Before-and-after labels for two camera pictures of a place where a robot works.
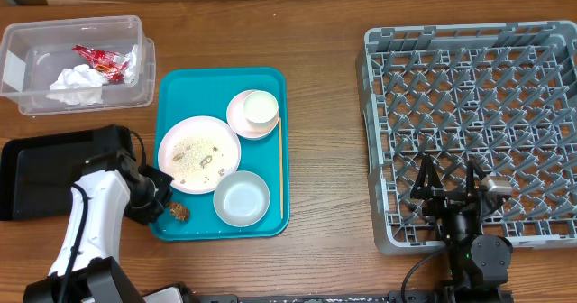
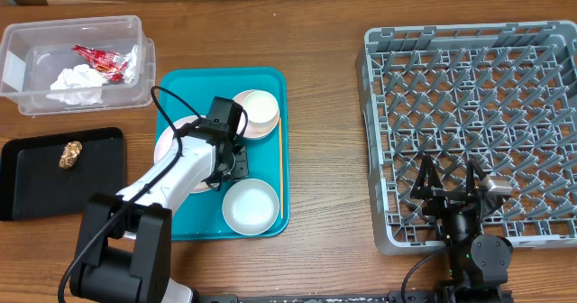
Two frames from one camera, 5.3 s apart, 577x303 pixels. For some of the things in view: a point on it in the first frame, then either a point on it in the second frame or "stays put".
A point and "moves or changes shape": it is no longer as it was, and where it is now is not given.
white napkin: [80, 85] stays put
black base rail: [491, 296] stays put
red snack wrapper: [111, 64] stays put
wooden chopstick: [280, 166] stays put
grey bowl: [241, 198] moves or changes shape
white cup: [261, 108] stays put
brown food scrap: [180, 212] to [70, 152]
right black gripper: [444, 197] stays put
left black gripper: [151, 213] to [239, 171]
